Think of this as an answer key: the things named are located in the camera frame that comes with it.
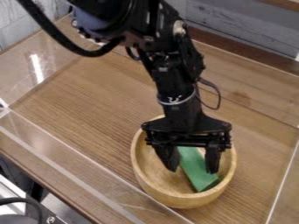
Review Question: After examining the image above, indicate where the black metal bracket with screw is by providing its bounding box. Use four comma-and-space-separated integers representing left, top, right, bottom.
24, 195, 68, 224

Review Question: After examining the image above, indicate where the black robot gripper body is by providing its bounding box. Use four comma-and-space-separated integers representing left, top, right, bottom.
142, 90, 232, 151

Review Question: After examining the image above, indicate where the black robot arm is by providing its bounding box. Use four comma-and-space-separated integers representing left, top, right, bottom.
68, 0, 231, 173

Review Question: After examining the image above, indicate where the green rectangular block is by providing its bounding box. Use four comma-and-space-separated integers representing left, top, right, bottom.
178, 146, 220, 193

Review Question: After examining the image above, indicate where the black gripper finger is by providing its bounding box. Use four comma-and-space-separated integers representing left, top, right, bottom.
204, 146, 222, 174
154, 145, 180, 172

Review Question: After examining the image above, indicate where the brown wooden bowl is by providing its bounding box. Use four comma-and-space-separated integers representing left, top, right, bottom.
130, 114, 239, 210

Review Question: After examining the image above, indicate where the clear acrylic tray wall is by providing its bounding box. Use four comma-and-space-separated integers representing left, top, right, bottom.
0, 10, 299, 224

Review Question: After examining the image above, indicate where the black cable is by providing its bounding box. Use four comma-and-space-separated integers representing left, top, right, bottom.
15, 0, 127, 58

